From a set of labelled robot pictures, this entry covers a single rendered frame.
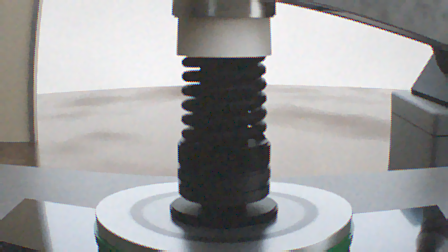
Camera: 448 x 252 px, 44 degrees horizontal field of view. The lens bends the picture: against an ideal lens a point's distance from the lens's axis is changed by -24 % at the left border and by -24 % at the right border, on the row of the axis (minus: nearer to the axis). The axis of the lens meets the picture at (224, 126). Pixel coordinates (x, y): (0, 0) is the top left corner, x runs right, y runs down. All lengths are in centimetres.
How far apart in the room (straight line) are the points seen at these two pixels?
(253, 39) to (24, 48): 502
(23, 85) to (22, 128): 39
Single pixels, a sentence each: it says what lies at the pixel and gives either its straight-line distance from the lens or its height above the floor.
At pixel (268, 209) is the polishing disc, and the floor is 91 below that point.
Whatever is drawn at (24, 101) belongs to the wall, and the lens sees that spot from 551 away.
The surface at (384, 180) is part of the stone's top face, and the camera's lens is 76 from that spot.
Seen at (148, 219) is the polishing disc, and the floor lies 90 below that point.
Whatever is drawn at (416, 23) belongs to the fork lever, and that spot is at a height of 106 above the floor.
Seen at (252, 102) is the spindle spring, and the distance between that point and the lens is 50.
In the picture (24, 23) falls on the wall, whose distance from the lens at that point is 548.
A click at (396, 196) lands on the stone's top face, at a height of 87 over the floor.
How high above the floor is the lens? 106
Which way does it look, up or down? 10 degrees down
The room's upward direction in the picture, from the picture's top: straight up
